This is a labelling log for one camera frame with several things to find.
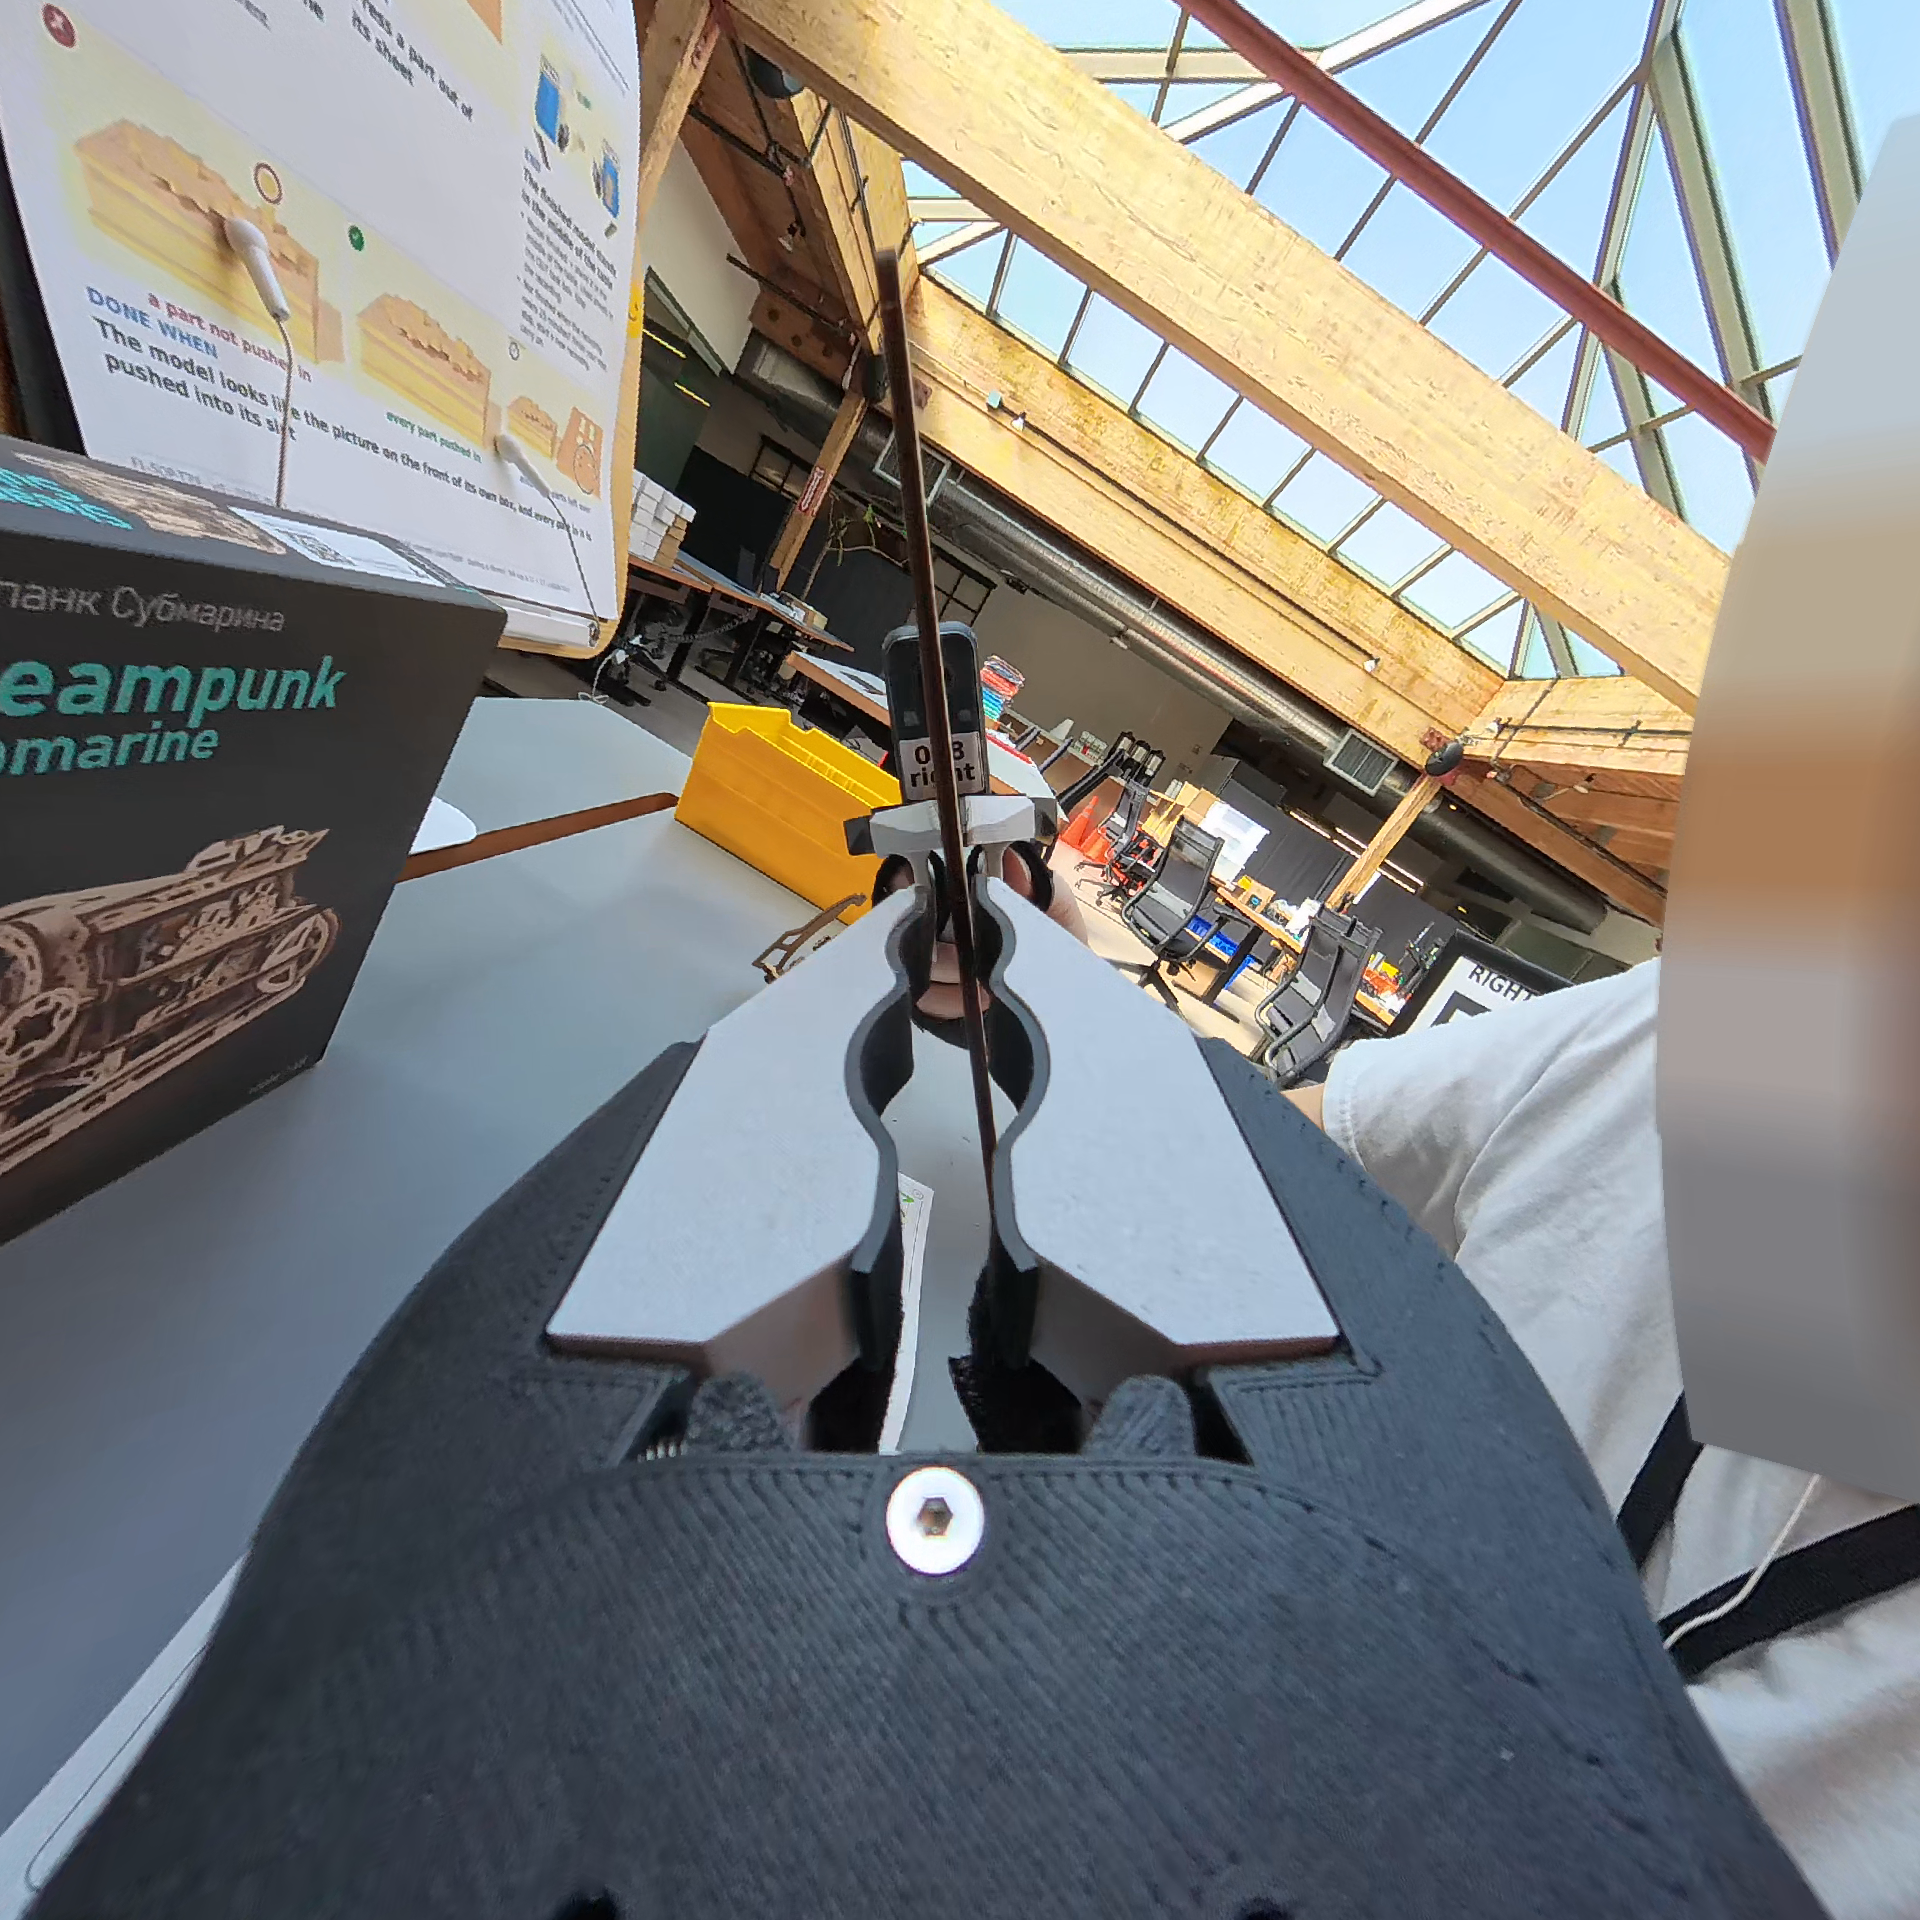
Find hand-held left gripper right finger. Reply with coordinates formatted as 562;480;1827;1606
977;878;1339;1447

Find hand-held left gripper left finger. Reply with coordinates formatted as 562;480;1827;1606
546;891;922;1449

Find plywood parts sheet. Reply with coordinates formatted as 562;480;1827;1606
873;247;1007;1206

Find person's right hand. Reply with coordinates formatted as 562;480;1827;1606
911;865;1087;1051

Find partly built wooden model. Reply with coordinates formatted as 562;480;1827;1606
751;899;870;985

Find yellow plastic bin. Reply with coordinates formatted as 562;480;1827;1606
680;700;902;922

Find black office chair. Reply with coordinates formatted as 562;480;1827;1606
1259;909;1385;1084
1126;817;1237;1008

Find open instruction booklet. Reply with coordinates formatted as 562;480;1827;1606
890;1172;936;1447

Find person in white shirt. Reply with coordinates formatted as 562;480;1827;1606
1322;962;1920;1920

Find white document stand with sheet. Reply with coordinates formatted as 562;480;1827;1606
0;0;649;891

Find black and white marker sign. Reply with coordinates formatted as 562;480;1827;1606
1416;926;1553;1038

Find black model kit box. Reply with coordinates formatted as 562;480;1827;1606
0;433;510;1248

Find printed instruction sheet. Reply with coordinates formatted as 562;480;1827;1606
0;0;643;616

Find thin white cord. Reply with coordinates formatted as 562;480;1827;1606
1654;1478;1830;1654

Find black shoulder strap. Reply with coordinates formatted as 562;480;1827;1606
1608;1397;1920;1683

